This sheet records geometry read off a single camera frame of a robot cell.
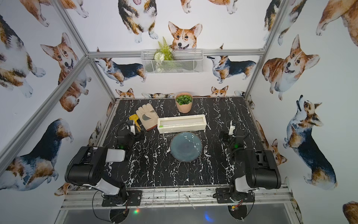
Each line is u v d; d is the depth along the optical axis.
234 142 0.72
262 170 0.45
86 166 0.46
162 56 0.81
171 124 0.95
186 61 0.92
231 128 0.83
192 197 0.75
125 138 0.73
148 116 1.08
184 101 1.01
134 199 0.73
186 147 0.92
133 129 0.84
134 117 1.07
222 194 0.74
